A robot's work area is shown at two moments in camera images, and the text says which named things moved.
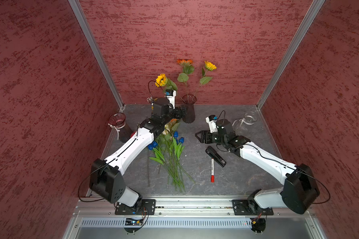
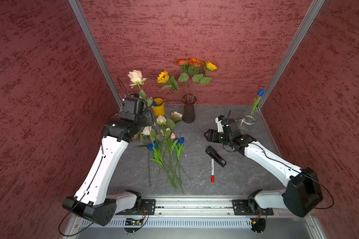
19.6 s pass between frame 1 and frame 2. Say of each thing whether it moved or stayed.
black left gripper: moved
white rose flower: moved
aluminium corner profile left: stayed
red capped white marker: stayed
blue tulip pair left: stayed
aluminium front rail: stayed
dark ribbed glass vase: stayed
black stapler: stayed
